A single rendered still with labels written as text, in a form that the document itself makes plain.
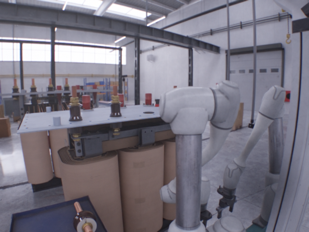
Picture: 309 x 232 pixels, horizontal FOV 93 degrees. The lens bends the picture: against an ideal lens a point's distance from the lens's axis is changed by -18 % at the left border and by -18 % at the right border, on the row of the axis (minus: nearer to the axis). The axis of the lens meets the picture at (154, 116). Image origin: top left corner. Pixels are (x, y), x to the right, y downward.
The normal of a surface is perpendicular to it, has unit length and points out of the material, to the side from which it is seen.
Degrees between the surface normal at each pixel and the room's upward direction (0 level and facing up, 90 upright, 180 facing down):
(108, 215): 90
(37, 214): 0
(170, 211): 90
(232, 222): 6
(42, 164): 90
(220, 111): 108
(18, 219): 0
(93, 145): 90
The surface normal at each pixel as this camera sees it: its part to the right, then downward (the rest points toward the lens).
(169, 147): -0.38, 0.14
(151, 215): 0.60, 0.12
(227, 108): 0.26, 0.43
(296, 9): -0.80, 0.09
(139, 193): 0.29, 0.15
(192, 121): 0.05, 0.07
